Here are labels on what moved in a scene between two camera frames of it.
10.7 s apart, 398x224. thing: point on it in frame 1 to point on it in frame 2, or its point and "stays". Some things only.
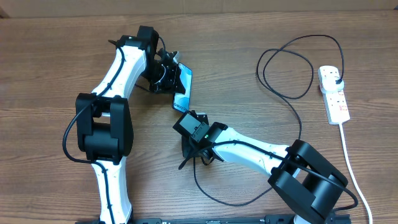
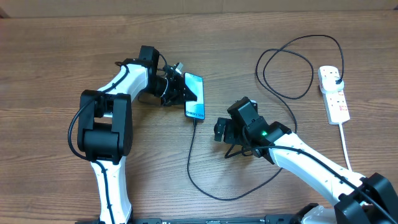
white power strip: [335, 102] stays
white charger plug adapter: [329, 84] stays
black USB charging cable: [218, 200] to [284, 97]
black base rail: [282, 219] stays
